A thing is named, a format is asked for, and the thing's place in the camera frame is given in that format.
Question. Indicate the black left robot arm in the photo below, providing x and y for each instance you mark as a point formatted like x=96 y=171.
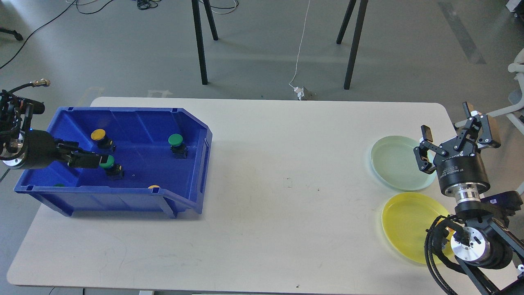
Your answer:
x=25 y=148

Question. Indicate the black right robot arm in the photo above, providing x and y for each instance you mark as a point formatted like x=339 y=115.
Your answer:
x=476 y=237

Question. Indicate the blue plastic bin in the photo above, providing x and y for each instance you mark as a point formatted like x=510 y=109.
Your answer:
x=142 y=148

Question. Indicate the black tripod leg left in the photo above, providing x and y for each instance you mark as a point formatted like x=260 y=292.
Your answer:
x=199 y=34

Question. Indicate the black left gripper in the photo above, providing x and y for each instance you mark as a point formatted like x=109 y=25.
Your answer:
x=43 y=149

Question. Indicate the black tripod leg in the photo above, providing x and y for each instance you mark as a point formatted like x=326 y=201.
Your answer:
x=199 y=34
x=363 y=4

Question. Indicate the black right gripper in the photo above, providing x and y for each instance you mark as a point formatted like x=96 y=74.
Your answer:
x=458 y=161

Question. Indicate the black tripod leg right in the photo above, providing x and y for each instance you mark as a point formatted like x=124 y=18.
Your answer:
x=363 y=4

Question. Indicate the white chair base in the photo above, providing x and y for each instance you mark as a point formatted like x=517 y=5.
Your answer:
x=505 y=164

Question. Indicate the green push button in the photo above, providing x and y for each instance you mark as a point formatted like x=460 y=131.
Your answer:
x=178 y=146
x=113 y=170

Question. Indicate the yellow plate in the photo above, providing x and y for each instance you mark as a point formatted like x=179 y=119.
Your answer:
x=405 y=219

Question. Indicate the yellow push button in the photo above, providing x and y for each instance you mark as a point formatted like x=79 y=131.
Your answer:
x=102 y=140

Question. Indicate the pale green plate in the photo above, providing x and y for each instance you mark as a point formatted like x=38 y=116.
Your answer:
x=393 y=161

